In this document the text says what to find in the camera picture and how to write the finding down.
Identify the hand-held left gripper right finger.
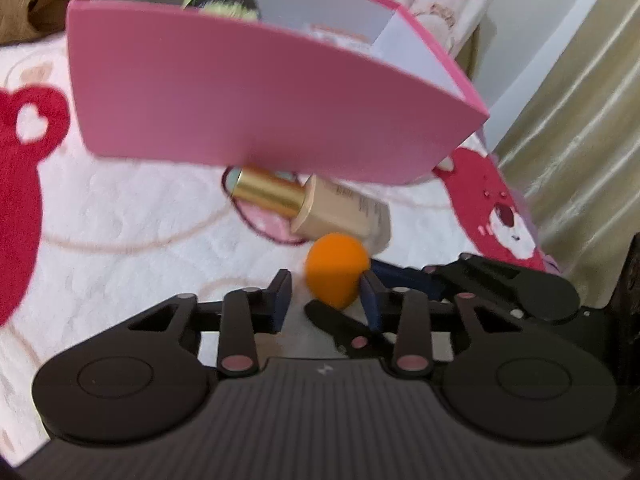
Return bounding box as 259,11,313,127
359,270,507,379

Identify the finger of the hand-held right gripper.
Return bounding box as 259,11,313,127
304,300,401,358
372,254,581,322

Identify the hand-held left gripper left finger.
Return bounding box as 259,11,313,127
127,269,294,377

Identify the orange sponge ball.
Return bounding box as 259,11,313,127
305,232,372,310

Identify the pink cardboard box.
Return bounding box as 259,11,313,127
66,0,491,186

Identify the foundation bottle with gold cap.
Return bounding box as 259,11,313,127
223,166,392,253

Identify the red bear pouch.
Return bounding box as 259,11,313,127
431,132,548,273

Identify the white blanket with red bear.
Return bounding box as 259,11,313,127
0,35,551,461

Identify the beige curtain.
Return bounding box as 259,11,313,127
492,0,640,307

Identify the brown plush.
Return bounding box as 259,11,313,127
0,0,73,47

